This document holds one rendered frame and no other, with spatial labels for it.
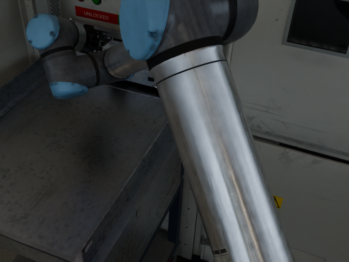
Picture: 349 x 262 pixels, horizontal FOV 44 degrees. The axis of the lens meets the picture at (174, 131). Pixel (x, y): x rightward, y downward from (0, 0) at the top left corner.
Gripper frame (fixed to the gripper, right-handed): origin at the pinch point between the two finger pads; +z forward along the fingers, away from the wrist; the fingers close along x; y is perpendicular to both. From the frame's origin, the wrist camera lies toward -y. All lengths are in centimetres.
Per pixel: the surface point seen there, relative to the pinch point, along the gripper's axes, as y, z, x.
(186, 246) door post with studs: 37, 47, -80
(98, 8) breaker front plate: -2.2, -0.3, 10.6
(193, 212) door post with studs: 38, 35, -59
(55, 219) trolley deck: 19, -42, -44
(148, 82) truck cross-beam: 16.4, 10.4, -10.2
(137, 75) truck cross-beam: 12.2, 9.3, -8.4
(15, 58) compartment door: -32.1, 1.3, -12.7
